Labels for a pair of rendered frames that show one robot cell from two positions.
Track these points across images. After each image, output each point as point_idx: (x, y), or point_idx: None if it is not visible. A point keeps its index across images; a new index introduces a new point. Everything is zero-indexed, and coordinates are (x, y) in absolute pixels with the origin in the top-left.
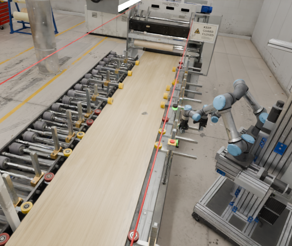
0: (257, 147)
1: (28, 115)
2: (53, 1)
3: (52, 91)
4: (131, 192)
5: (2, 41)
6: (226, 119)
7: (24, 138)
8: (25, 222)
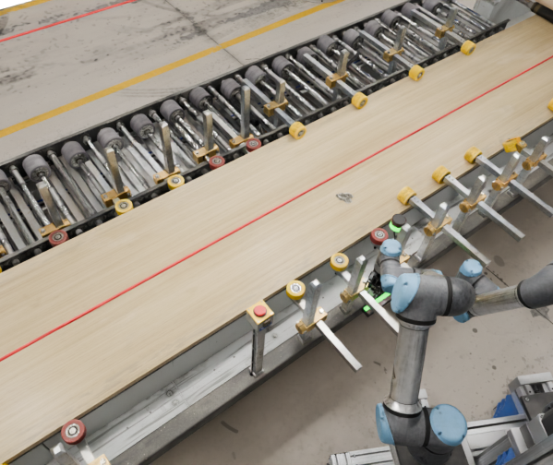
0: (494, 458)
1: (207, 78)
2: None
3: (288, 40)
4: (145, 354)
5: None
6: (400, 345)
7: (98, 139)
8: None
